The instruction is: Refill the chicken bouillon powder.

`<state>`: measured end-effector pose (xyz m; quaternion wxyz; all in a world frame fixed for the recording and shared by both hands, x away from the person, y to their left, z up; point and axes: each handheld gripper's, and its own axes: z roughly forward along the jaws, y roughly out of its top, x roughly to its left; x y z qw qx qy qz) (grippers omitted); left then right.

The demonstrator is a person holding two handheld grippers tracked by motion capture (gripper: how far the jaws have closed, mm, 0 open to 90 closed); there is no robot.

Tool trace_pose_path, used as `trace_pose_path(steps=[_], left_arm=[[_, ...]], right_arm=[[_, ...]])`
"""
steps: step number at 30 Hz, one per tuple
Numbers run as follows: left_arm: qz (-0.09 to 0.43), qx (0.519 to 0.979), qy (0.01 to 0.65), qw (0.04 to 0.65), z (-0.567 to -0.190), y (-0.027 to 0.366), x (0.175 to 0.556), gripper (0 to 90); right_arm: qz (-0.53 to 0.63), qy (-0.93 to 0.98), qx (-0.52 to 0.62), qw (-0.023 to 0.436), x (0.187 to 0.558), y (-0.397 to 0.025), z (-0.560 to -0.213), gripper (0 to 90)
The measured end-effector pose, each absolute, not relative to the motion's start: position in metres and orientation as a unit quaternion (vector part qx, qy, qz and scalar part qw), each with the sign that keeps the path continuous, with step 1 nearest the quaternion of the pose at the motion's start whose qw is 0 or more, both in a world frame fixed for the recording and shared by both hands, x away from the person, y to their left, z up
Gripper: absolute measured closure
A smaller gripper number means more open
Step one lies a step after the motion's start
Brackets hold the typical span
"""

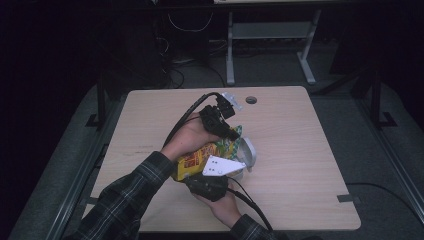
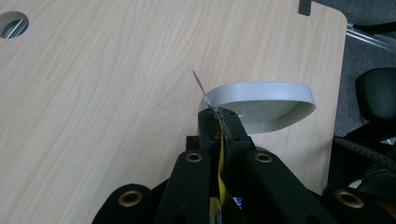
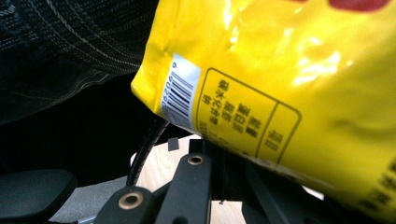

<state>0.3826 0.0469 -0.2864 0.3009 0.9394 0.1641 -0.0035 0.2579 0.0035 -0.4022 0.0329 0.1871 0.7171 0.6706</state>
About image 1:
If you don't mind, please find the yellow spouted refill pouch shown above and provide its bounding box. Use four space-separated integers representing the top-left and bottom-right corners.
171 124 244 182

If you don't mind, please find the clear container with white lid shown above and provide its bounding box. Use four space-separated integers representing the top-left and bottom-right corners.
229 136 258 180

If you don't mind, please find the hand-held gripper black cable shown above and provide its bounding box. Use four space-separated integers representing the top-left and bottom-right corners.
162 91 223 148
226 176 275 233

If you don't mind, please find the tangle of floor cables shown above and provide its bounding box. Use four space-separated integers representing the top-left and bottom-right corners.
154 34 228 90

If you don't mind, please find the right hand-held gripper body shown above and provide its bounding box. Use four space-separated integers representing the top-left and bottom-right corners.
183 154 248 203

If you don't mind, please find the person's left hand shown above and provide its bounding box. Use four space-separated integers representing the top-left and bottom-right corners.
160 111 221 163

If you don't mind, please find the grey tape strip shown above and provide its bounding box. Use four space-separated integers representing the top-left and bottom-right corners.
336 193 362 204

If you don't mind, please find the black metal stand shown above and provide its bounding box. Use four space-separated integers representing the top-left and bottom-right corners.
84 81 108 129
348 64 398 130

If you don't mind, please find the black floor cable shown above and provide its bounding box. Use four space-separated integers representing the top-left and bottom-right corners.
345 181 424 218

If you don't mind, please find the person's right hand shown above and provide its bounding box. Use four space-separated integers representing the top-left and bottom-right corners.
194 191 243 230

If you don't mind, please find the white metal desk frame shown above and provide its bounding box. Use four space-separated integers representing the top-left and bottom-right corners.
225 9 323 86

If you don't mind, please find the white hanging cable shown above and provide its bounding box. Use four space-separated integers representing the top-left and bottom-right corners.
167 11 215 34

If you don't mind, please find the left hand-held gripper black cable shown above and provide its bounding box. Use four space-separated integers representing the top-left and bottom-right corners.
162 91 223 148

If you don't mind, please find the right hand-held gripper black cable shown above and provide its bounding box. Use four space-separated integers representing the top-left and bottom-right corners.
226 176 275 233

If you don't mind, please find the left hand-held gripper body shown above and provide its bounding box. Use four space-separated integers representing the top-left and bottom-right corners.
199 92 243 138

